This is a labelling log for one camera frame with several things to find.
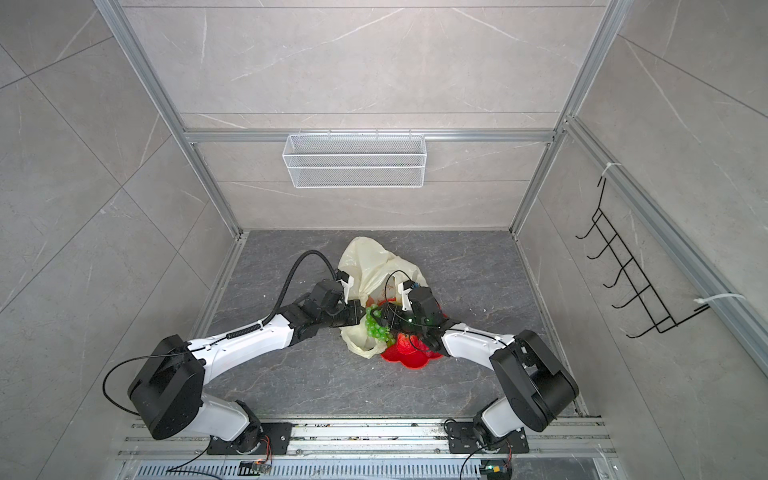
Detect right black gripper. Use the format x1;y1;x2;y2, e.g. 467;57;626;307
370;303;429;337

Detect green fake grapes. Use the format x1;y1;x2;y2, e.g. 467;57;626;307
365;307;395;347

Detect red flower-shaped plate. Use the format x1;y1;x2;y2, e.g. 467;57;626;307
380;296;446;371

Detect yellowish plastic bag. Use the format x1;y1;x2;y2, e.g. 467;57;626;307
338;237;427;359

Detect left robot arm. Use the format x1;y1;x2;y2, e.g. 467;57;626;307
127;273;364;443

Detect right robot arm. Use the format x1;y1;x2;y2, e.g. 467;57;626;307
371;281;579;444

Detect left black corrugated cable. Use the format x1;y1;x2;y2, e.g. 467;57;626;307
260;249;340;328

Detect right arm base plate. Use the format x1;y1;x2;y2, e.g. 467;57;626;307
442;418;530;454

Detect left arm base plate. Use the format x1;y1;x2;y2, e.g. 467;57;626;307
206;422;293;455

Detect white wire mesh basket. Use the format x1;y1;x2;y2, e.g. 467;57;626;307
282;133;428;189

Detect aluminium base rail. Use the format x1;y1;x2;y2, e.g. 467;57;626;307
116;418;619;463

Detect black wire hook rack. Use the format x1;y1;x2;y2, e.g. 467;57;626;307
575;177;711;339

